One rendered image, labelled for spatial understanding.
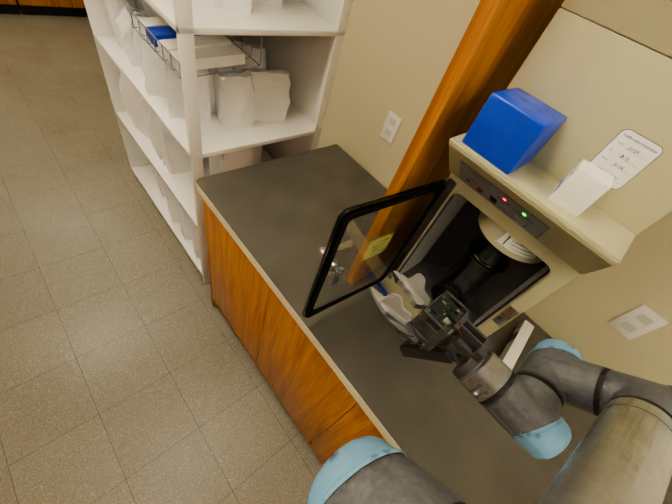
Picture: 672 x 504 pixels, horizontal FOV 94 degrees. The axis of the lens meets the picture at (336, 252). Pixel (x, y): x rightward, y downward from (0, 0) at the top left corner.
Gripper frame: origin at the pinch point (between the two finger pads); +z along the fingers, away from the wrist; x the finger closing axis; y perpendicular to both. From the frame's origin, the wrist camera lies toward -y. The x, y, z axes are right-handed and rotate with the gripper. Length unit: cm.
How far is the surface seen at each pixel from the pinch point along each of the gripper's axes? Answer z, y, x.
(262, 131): 100, -37, -41
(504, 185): -3.0, 21.7, -16.0
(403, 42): 63, 14, -72
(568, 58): 3.5, 37.9, -27.8
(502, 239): -8.4, 5.4, -28.7
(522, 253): -13.4, 5.1, -29.9
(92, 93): 319, -128, -17
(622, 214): -18.9, 23.9, -26.9
